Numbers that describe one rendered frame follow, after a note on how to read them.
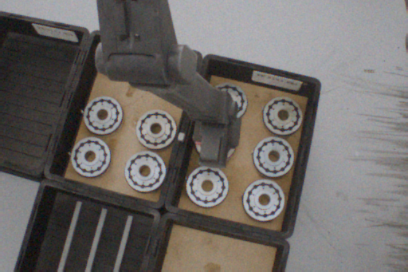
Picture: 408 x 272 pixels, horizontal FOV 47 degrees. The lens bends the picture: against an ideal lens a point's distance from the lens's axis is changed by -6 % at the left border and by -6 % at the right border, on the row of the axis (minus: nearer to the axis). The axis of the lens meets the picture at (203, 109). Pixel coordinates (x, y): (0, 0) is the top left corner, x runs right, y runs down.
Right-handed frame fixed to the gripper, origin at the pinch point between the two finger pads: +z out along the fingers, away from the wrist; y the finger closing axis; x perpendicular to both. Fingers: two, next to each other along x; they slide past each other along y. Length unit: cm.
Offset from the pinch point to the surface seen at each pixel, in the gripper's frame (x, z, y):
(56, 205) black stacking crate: -21.2, 6.6, -37.7
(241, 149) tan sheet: -0.4, 6.2, 6.7
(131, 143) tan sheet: -2.6, 6.5, -21.2
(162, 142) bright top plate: -1.7, 3.6, -12.9
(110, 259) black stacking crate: -32.4, 6.2, -21.8
